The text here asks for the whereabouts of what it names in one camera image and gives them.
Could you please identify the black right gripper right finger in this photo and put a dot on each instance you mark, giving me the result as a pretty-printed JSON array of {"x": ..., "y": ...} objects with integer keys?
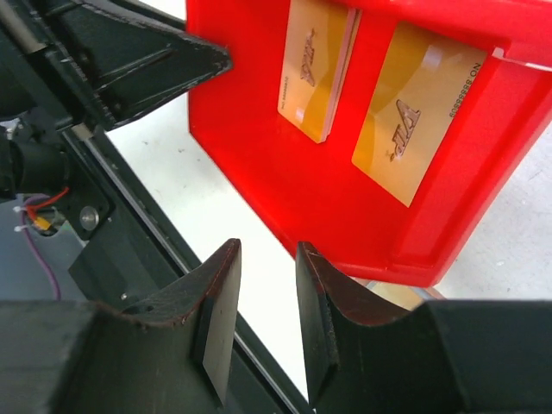
[{"x": 363, "y": 354}]

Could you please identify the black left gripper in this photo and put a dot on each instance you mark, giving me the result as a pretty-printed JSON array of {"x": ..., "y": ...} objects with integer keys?
[{"x": 98, "y": 62}]

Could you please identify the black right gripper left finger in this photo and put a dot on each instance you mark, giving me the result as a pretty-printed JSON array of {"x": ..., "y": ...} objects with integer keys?
[{"x": 171, "y": 351}]

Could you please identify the red plastic bin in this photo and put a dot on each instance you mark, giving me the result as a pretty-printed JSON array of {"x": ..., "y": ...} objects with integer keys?
[{"x": 312, "y": 192}]

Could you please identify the tan leather card holder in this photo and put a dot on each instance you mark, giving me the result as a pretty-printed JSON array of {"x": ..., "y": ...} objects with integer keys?
[{"x": 406, "y": 297}]

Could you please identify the gold card in bin upper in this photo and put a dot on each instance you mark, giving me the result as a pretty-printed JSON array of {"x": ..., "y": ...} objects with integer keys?
[{"x": 319, "y": 41}]

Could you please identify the gold card in bin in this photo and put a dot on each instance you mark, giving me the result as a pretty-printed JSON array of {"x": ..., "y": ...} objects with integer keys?
[
  {"x": 423, "y": 81},
  {"x": 319, "y": 41}
]

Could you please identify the gold card in bin lower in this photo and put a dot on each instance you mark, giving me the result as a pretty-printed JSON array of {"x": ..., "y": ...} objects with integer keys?
[{"x": 423, "y": 81}]

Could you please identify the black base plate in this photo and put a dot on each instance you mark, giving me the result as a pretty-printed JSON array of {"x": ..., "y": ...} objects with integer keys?
[{"x": 132, "y": 251}]

